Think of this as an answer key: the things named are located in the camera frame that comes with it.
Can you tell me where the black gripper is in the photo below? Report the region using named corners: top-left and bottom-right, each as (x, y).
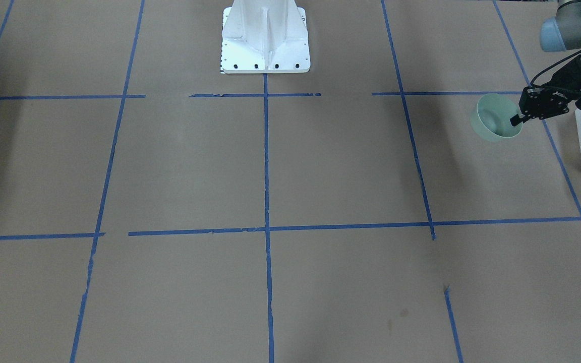
top-left (510, 55), bottom-right (581, 127)

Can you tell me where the green ceramic bowl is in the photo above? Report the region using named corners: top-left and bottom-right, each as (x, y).
top-left (470, 93), bottom-right (523, 142)

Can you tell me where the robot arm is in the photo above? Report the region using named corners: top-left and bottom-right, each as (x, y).
top-left (510, 1), bottom-right (581, 127)

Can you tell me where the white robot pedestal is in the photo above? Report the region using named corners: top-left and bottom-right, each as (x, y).
top-left (220, 1), bottom-right (311, 74)

